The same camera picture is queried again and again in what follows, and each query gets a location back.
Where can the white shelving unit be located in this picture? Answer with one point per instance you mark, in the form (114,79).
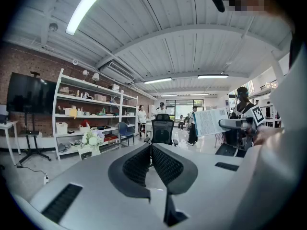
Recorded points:
(96,99)

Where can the white lamp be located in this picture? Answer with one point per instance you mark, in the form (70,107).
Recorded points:
(96,76)

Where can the ceiling air conditioner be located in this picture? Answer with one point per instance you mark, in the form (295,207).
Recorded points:
(117,72)

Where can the person's right forearm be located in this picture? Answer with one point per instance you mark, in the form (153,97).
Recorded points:
(266,134)

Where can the white side table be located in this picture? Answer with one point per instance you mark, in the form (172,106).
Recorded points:
(8,126)

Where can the white power strip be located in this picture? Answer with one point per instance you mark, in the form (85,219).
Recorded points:
(45,179)

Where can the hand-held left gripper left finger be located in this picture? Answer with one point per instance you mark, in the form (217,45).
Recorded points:
(134,171)

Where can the blue chair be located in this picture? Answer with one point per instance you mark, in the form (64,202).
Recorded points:
(124,128)

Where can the white box with blue edge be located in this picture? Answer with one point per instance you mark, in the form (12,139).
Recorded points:
(208,122)

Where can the purple and white flower bouquet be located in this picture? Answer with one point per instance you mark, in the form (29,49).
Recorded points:
(93,138)

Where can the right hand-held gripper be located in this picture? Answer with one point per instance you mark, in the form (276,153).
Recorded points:
(256,115)

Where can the black television screen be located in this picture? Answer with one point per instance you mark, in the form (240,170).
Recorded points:
(31,93)

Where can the ceiling light bar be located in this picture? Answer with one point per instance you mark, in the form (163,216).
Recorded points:
(212,76)
(157,80)

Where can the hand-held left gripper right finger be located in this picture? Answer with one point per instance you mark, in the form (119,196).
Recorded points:
(172,171)

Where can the long ceiling light tube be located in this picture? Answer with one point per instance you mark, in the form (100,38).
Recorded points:
(84,8)

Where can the black television stand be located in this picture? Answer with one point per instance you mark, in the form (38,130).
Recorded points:
(31,138)

